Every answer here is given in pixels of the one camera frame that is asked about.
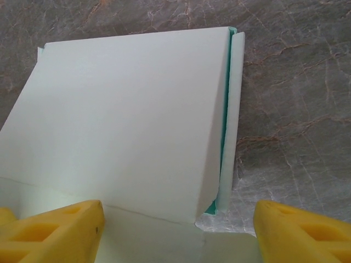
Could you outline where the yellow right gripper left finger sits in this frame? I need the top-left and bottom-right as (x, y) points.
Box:
(0, 199), (105, 263)

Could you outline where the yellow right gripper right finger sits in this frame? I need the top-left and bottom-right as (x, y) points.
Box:
(253, 199), (351, 263)

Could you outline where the mint green paper box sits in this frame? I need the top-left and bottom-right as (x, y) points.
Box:
(0, 26), (260, 263)

